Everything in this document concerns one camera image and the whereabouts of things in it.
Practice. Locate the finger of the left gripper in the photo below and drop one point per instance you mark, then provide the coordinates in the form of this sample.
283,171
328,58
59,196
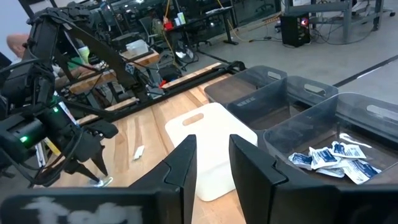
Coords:
100,158
79,169

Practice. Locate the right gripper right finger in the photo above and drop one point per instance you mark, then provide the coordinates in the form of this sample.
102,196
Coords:
255,174

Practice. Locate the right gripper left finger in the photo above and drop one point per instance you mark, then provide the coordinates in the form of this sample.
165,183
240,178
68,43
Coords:
186,174

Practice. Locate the green-print packet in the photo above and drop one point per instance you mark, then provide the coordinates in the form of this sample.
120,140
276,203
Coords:
104,182

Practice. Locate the small plain white packet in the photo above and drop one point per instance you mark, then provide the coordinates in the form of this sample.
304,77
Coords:
138,152

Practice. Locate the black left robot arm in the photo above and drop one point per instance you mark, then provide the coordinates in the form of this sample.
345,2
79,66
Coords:
102,55

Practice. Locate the white plastic bin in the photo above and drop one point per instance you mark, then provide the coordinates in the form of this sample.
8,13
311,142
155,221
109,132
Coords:
214,149

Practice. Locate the dark translucent plastic bin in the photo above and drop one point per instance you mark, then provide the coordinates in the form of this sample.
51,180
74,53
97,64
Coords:
230,90
298,133
264,105

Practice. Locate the black bag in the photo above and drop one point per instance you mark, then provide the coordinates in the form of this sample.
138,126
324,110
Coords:
169,73

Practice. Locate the neighbouring wooden table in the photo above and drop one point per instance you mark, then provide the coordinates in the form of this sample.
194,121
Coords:
146,59

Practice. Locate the white plastic container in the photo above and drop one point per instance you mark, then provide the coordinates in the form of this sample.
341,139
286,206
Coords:
136,48

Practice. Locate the person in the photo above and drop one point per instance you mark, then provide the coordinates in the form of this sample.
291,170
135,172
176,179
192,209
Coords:
17,45

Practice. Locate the black office chair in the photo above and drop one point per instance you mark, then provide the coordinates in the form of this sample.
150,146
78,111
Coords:
149,28

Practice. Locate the red bottle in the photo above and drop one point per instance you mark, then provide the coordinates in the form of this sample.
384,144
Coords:
168,25

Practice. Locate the black computer tower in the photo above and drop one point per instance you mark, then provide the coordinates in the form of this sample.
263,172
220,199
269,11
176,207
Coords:
293,31

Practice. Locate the white green bottle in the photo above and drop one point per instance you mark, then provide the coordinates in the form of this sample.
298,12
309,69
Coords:
181,18

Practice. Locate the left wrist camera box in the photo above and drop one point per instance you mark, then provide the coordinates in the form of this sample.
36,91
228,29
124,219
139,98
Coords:
18,140

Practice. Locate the grey metal table frame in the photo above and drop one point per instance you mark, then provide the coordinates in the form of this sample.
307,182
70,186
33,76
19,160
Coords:
346,21

